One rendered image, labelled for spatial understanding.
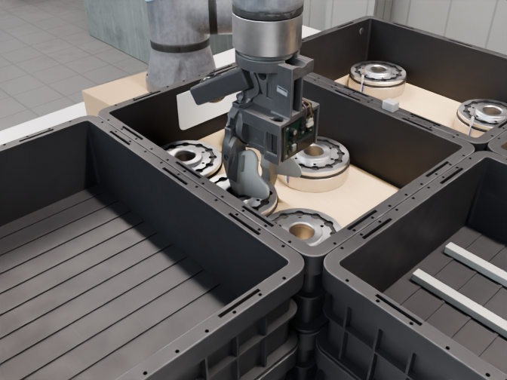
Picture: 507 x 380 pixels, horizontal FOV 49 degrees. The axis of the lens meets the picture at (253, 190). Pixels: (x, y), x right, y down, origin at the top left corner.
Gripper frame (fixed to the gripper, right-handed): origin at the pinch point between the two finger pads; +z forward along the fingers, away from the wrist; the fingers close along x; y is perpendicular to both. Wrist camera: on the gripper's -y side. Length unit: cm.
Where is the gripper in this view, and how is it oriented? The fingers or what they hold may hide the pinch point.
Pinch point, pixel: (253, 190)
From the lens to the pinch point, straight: 73.5
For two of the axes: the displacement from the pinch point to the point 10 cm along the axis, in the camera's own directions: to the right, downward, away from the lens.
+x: 6.8, -4.3, 6.0
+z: 0.0, 8.1, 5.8
